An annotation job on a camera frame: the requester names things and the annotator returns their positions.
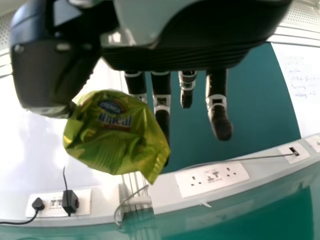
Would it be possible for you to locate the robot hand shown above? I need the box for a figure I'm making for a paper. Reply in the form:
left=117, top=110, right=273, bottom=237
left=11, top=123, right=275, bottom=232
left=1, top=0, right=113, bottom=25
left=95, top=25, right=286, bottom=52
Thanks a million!
left=9, top=0, right=293, bottom=168

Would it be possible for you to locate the yellow-green biscuit packet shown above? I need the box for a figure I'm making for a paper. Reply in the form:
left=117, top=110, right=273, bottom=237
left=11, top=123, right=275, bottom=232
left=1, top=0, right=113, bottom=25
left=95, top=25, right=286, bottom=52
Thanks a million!
left=62, top=89, right=172, bottom=186

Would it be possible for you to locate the white data socket plate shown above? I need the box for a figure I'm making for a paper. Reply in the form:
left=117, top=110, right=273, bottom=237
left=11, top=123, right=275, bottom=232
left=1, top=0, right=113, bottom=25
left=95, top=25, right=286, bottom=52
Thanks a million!
left=277, top=143, right=311, bottom=165

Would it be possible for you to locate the white socket plate with plugs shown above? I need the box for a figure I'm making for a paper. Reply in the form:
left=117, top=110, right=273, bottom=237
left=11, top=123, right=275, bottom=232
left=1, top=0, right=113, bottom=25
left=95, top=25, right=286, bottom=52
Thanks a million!
left=25, top=189, right=93, bottom=219

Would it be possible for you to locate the green partition panel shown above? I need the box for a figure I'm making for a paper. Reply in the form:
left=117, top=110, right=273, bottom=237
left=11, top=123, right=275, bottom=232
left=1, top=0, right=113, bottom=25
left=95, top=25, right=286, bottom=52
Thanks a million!
left=167, top=41, right=302, bottom=173

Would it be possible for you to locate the whiteboard with writing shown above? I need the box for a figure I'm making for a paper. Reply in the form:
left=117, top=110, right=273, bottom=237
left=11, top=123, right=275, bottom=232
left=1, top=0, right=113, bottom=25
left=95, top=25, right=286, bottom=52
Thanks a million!
left=271, top=41, right=320, bottom=140

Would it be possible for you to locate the black power adapter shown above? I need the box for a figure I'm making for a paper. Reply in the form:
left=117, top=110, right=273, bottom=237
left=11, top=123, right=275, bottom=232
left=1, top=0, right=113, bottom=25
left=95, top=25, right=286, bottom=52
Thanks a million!
left=61, top=189, right=80, bottom=217

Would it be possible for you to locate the black mains plug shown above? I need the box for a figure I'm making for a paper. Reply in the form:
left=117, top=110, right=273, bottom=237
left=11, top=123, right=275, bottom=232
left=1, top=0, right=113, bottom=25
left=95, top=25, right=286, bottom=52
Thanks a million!
left=31, top=197, right=46, bottom=212

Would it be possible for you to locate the white perforated cable duct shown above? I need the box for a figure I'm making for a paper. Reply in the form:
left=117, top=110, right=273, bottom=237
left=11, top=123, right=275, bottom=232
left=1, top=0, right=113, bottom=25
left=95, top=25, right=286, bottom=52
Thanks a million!
left=272, top=0, right=320, bottom=35
left=0, top=14, right=15, bottom=58

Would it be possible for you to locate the thin grey cable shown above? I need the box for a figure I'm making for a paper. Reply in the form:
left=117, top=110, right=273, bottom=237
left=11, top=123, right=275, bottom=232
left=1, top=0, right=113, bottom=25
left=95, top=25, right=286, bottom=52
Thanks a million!
left=114, top=152, right=297, bottom=227

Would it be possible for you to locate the white corrugated hose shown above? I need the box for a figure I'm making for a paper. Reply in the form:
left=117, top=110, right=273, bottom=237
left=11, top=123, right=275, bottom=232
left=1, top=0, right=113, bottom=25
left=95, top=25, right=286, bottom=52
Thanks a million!
left=121, top=196, right=153, bottom=210

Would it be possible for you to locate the thin black adapter cable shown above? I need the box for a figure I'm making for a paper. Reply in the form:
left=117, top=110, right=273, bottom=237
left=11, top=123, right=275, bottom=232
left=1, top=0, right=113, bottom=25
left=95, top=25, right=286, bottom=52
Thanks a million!
left=62, top=164, right=69, bottom=193

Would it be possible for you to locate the black plug cable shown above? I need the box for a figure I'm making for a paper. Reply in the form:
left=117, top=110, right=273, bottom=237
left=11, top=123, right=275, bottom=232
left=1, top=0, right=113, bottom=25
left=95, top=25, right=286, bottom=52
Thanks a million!
left=0, top=208, right=41, bottom=225

